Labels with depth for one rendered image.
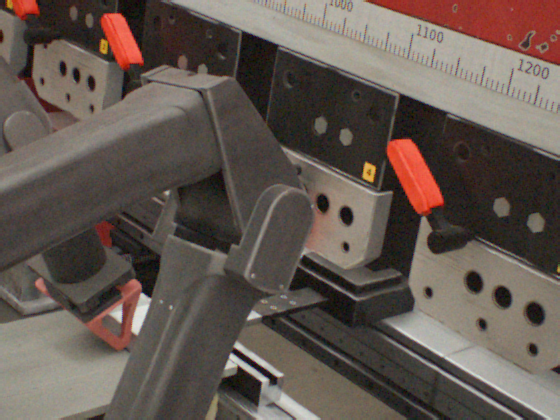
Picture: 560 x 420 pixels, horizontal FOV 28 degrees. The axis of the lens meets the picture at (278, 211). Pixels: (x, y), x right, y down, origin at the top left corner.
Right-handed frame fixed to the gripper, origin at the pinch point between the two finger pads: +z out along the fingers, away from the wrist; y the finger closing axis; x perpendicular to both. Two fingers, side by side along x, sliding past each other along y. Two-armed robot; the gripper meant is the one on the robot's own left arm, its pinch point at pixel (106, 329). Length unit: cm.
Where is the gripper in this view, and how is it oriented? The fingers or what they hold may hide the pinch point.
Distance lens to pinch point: 117.6
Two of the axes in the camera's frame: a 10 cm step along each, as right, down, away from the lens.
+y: -6.5, -3.6, 6.7
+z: 2.1, 7.6, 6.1
